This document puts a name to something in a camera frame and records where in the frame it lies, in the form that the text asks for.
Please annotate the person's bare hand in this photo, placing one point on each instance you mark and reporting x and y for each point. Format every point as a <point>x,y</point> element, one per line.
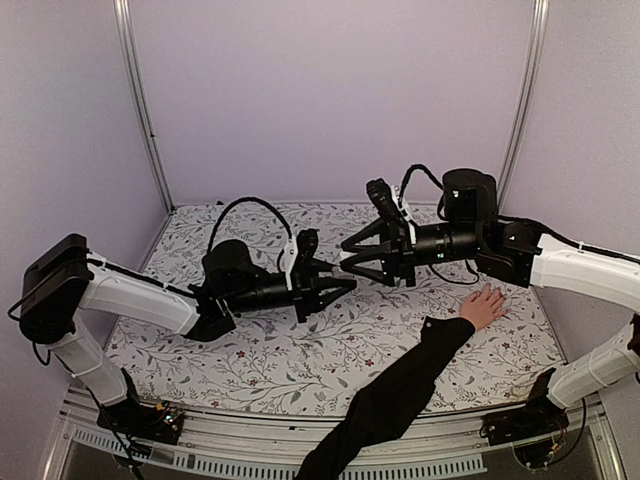
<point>483,307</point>

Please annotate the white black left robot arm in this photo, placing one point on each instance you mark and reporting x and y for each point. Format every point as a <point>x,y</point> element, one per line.
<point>69,278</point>

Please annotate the aluminium frame post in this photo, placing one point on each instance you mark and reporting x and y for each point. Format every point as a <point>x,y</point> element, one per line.
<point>531,68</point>
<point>126,36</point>

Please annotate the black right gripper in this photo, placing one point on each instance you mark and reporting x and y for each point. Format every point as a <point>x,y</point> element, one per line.
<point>396,235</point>

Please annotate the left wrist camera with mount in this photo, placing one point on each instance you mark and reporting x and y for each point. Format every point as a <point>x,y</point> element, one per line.
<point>296,258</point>

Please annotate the aluminium front rail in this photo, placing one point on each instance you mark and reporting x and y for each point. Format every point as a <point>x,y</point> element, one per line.
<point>232,445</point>

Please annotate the black sleeved forearm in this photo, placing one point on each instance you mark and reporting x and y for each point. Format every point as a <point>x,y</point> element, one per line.
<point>384,409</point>

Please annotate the right aluminium frame post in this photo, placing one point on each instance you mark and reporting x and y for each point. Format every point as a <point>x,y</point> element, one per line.
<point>531,68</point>

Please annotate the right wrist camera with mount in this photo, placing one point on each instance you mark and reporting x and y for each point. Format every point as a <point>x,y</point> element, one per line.
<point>380,194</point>

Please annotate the white nail polish cap brush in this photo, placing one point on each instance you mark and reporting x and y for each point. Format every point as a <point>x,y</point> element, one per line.
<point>345,257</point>

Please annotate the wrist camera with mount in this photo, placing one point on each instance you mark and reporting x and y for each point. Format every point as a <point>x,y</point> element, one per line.
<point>380,194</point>
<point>296,258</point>

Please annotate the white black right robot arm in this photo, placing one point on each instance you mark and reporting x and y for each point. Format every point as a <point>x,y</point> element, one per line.
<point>520,252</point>

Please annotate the left aluminium frame post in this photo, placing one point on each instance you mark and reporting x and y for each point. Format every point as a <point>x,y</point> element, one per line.
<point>126,36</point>

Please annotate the floral patterned table mat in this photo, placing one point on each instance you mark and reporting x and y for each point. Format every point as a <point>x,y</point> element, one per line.
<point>272,364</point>

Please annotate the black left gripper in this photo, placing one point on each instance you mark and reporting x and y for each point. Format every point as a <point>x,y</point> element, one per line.
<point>311,295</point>

